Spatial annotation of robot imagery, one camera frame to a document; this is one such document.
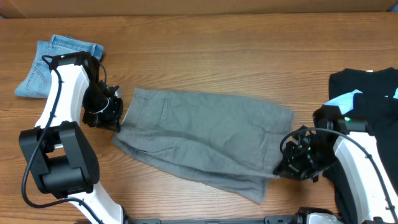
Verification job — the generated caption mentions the grey cotton shorts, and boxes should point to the grey cotton shorts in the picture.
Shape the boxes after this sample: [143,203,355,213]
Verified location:
[112,88,294,203]

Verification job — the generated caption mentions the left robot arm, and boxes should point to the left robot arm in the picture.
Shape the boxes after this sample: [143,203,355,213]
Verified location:
[19,51,132,223]

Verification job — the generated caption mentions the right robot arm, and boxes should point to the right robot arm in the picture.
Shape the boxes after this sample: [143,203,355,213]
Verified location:
[273,105,397,223]

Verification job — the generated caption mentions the light blue garment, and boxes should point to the light blue garment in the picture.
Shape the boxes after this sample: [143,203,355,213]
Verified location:
[322,90,397,116]

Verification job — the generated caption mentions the folded blue denim jeans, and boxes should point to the folded blue denim jeans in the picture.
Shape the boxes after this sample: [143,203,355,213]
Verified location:
[14,34,104,99]

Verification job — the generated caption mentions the black t-shirt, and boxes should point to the black t-shirt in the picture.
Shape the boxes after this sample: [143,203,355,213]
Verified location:
[323,68,397,223]

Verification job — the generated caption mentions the brown cardboard backdrop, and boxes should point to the brown cardboard backdrop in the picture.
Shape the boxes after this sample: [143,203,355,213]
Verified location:
[1,0,396,18]

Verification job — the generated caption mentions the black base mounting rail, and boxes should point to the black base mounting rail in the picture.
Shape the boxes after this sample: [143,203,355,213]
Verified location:
[126,215,294,224]

